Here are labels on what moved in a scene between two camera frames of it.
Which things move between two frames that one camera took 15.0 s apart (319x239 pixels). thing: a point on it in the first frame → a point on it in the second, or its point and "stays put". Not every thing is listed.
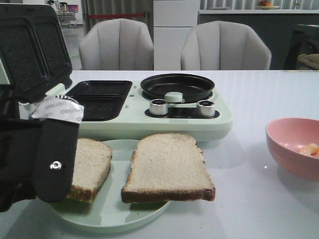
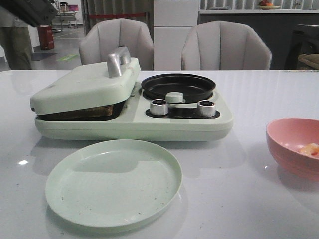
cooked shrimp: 311,149 stays put
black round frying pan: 193,88 stays put
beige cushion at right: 311,59 stays put
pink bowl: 294,143 stays put
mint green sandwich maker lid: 34,50 → 105,83
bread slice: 92,162 → 102,111
